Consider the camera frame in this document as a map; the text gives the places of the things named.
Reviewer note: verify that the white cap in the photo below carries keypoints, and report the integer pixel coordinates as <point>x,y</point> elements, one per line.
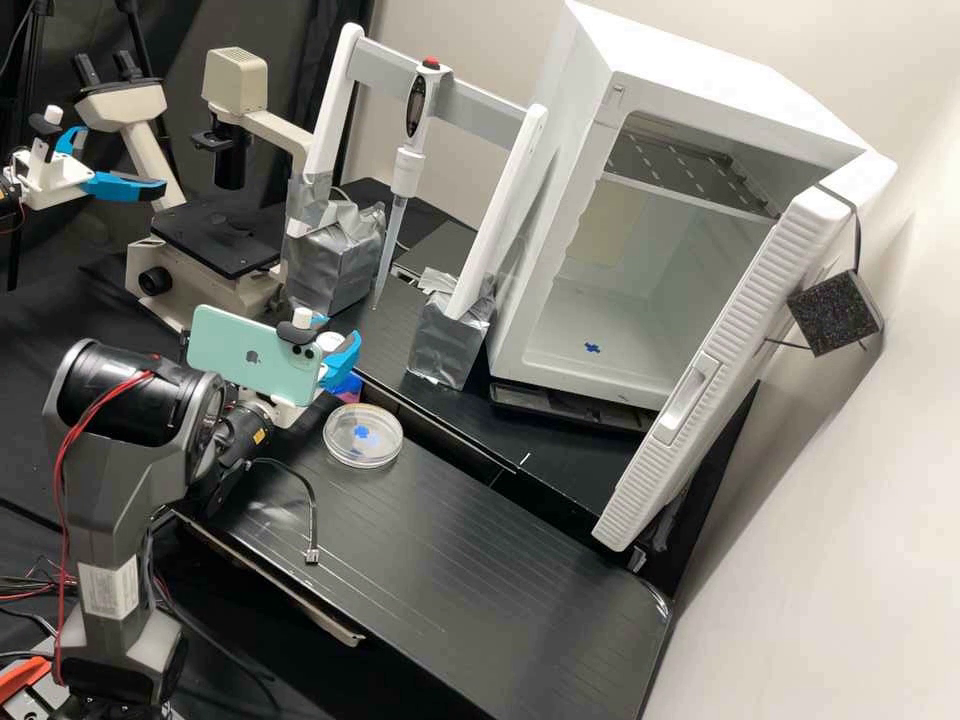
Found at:
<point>328,343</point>

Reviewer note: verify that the white pipette stand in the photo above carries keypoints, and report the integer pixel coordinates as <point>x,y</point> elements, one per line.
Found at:
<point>341,90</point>

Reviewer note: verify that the black stand pole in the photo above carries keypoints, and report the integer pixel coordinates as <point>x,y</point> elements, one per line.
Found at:
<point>22,135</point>

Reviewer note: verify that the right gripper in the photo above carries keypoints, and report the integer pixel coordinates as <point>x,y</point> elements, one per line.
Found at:
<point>289,415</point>

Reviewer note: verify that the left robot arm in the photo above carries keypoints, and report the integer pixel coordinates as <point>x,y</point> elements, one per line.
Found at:
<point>6,196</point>

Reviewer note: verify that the pipette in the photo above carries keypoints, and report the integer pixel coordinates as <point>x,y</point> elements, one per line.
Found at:
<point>409,169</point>

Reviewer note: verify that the white incubator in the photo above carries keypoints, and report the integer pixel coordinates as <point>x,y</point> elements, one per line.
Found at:
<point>600,150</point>

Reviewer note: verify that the petri dish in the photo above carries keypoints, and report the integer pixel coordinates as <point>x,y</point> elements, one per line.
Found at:
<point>364,436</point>

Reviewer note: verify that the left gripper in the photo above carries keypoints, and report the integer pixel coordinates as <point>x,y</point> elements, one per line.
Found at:
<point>52,178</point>

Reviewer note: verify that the cream microscope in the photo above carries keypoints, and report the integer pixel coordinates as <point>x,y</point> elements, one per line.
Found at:
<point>202,247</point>

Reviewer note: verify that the incubator door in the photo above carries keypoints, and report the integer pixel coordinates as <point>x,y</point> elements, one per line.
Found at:
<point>735,360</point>

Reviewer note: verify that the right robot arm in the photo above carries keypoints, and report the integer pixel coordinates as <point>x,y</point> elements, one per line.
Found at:
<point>112,480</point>

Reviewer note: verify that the right wrist camera phone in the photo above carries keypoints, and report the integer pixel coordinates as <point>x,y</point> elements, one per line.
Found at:
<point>240,352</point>

